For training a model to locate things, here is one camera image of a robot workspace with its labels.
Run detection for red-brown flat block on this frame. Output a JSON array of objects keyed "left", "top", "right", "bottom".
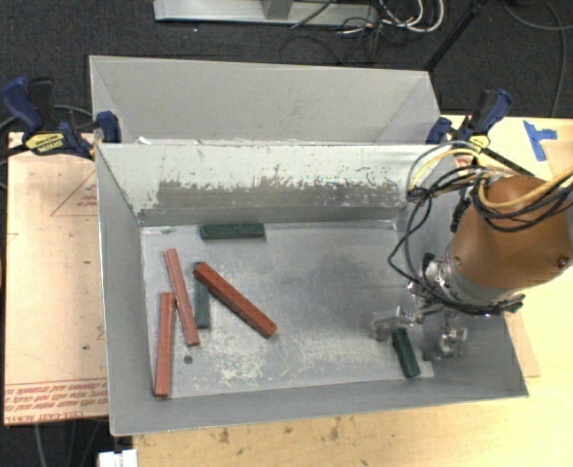
[
  {"left": 162, "top": 247, "right": 202, "bottom": 348},
  {"left": 153, "top": 291, "right": 178, "bottom": 400},
  {"left": 192, "top": 261, "right": 279, "bottom": 341}
]

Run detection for dark green flat block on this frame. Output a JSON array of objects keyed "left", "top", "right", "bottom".
[
  {"left": 193, "top": 262, "right": 213, "bottom": 331},
  {"left": 198, "top": 222, "right": 268, "bottom": 241},
  {"left": 391, "top": 327, "right": 422, "bottom": 380}
]

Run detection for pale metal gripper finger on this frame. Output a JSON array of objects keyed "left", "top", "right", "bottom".
[
  {"left": 370, "top": 305, "right": 416, "bottom": 343},
  {"left": 422, "top": 325, "right": 469, "bottom": 362}
]

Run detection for grey metal bin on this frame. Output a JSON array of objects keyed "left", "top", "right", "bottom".
[{"left": 89, "top": 54, "right": 531, "bottom": 438}]

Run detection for black cylinder on white bracket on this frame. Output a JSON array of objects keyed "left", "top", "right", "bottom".
[{"left": 419, "top": 252, "right": 438, "bottom": 281}]

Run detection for brown cardboard board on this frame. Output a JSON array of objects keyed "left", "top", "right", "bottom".
[{"left": 3, "top": 131, "right": 543, "bottom": 427}]

